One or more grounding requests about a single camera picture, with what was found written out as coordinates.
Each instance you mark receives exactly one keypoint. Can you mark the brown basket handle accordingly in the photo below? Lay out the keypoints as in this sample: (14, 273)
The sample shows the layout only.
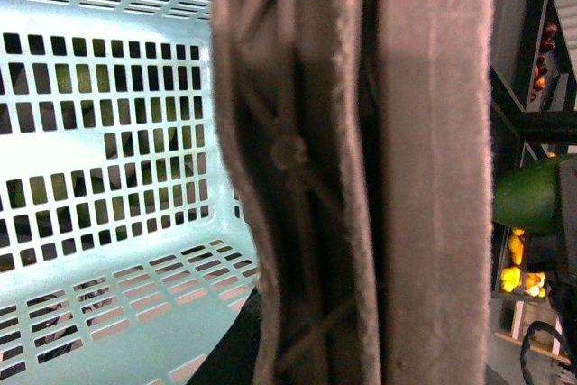
(357, 135)

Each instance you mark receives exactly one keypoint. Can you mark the light blue plastic basket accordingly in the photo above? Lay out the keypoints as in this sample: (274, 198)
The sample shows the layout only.
(125, 258)

